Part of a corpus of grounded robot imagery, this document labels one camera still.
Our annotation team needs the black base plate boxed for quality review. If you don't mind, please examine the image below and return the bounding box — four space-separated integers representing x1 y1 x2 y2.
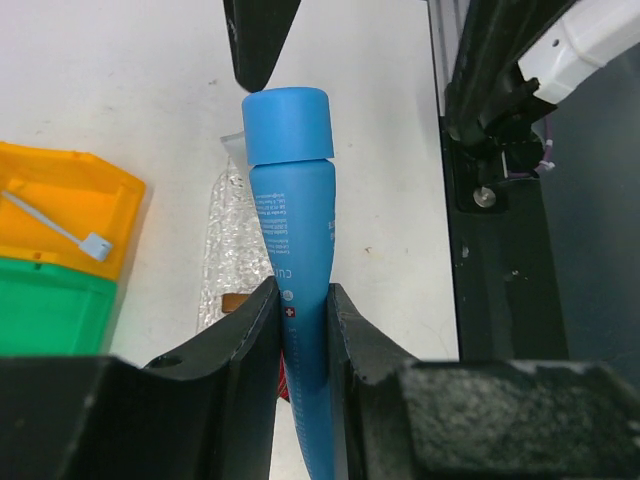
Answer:
440 131 569 361

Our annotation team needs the right green bin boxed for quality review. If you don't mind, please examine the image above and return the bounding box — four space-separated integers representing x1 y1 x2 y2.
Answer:
1 258 117 356

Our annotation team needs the red mug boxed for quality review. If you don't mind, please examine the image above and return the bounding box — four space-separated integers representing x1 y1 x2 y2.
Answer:
277 354 290 402

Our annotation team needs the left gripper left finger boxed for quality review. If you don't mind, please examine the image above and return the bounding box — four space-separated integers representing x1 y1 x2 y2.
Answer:
1 278 280 479

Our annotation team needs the white toothbrush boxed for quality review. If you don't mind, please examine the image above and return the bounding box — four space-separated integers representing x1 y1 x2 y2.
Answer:
1 190 113 262

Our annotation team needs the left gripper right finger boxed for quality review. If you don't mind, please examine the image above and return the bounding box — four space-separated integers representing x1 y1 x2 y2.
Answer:
327 284 639 479

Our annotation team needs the blue toothbrush case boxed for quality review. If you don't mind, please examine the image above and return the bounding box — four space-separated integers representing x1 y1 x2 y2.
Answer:
242 87 336 479

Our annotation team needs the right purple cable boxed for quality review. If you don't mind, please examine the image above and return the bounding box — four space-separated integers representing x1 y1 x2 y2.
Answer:
507 112 557 180

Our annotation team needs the clear textured oval tray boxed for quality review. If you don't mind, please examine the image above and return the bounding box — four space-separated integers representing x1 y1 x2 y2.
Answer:
197 160 272 332

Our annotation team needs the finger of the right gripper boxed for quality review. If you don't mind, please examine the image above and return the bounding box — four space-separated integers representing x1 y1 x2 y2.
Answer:
223 0 301 92

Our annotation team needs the yellow bin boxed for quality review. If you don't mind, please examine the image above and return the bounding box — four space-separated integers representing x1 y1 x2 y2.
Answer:
1 142 146 282

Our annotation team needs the aluminium frame rail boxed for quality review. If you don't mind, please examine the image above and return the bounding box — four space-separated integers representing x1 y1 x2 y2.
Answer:
427 0 470 117

